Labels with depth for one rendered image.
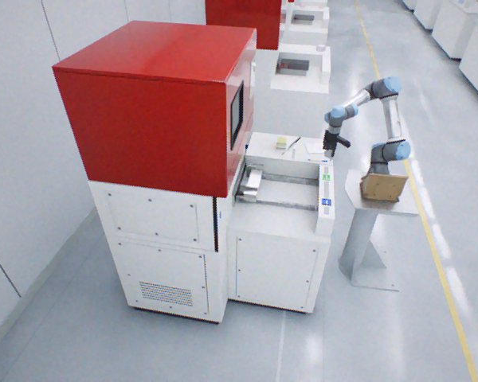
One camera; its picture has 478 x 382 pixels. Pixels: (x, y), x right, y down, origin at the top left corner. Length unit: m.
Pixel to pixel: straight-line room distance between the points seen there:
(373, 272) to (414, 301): 0.36
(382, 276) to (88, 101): 2.51
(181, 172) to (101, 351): 1.51
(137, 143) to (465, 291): 2.74
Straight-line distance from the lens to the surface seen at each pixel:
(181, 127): 1.57
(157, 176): 1.77
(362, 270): 3.15
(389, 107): 2.48
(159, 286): 2.46
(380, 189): 2.49
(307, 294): 2.54
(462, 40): 8.51
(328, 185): 2.33
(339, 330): 2.79
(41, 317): 3.07
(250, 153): 2.55
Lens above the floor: 2.34
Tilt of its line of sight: 39 degrees down
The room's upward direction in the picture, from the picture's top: 1 degrees clockwise
